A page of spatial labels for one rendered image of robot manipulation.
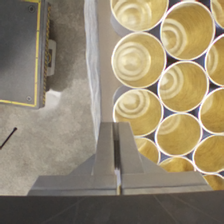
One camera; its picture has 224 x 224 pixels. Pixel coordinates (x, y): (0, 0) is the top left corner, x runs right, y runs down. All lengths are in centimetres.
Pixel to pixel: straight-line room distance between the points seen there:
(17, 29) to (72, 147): 106
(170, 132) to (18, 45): 107
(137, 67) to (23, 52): 98
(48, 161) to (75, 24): 130
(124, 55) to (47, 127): 140
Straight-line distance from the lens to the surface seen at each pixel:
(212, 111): 34
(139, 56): 29
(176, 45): 31
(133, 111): 30
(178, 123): 33
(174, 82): 31
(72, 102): 148
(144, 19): 30
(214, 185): 37
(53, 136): 165
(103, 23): 30
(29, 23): 119
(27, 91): 122
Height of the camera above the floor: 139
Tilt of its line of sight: 72 degrees down
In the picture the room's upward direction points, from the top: 179 degrees clockwise
